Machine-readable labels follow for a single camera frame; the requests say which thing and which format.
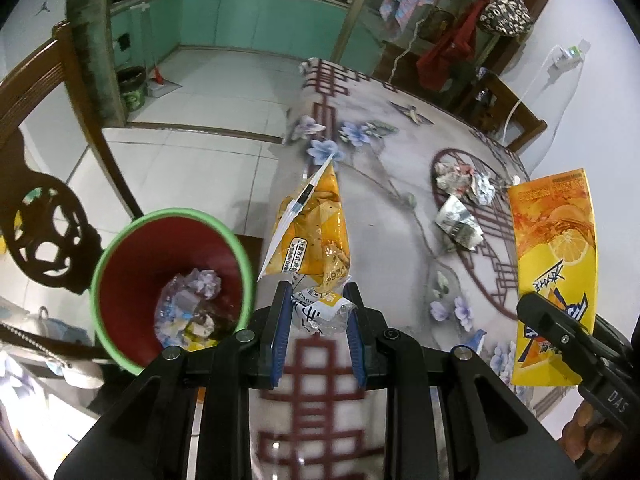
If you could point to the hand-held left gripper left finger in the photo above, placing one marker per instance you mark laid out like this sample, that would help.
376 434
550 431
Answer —
277 330

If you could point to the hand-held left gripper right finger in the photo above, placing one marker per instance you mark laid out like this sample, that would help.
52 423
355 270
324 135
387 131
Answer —
356 340

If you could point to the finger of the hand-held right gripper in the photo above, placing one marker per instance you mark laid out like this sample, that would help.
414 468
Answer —
555 325

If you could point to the yellow juice carton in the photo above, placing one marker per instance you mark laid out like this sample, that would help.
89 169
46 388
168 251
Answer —
550 240

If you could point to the white tissue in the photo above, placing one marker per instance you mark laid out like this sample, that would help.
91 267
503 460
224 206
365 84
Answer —
206 282

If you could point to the clear plastic bottle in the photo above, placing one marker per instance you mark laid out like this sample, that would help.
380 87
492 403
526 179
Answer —
175 310

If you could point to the yellow snack packet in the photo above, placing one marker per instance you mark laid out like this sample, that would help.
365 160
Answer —
310 230

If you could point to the red bin with green rim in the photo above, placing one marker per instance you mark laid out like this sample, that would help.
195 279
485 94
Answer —
130 280

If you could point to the person's right hand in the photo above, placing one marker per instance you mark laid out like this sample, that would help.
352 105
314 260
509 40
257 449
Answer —
590 440

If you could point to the crumpled silver wrapper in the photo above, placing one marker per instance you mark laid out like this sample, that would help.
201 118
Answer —
457 222

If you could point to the plain wooden chair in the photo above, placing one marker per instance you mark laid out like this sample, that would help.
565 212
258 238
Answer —
520 115

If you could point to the carved wooden chair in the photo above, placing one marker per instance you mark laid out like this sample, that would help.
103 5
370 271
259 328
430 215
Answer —
40 200

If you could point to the small green waste bin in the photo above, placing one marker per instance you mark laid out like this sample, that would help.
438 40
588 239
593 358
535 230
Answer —
132 92

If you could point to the red garment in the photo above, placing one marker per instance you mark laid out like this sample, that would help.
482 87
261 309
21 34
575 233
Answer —
445 60

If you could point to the teal kitchen base cabinets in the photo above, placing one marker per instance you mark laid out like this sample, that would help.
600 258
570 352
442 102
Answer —
250 20

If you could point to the brown patterned bag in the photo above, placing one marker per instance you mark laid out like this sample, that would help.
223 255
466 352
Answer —
505 12

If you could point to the red broom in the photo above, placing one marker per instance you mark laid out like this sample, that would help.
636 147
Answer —
152 35

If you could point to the brown handbag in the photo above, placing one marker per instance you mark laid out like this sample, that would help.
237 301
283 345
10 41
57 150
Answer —
435 25

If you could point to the white refrigerator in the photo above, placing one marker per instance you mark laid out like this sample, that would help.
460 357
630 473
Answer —
30 10

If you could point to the white wall charger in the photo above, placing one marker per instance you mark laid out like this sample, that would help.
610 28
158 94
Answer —
567 55

